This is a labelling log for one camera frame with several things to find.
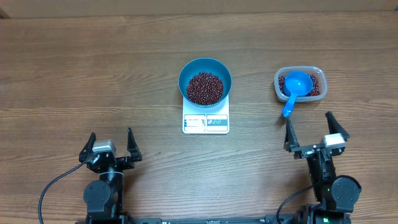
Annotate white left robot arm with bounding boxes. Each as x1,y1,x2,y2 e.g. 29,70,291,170
79,128,142,223

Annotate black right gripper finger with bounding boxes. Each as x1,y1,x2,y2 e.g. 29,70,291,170
325,111,350,140
284,118,300,152

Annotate white digital kitchen scale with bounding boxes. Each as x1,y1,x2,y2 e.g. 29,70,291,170
182,95,230,134

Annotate blue plastic scoop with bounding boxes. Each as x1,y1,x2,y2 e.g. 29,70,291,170
282,71,313,118

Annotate clear plastic bean container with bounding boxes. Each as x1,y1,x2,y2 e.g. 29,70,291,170
274,65,328,103

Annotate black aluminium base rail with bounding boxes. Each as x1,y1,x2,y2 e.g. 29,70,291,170
74,213,352,224

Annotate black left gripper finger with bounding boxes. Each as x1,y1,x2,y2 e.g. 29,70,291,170
127,128,142,162
79,133,96,162

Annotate red adzuki beans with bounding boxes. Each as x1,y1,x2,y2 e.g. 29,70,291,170
186,72,320,105

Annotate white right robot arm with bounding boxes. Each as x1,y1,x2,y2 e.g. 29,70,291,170
276,111,362,224

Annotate blue metal bowl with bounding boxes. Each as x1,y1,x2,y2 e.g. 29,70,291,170
178,57,233,108

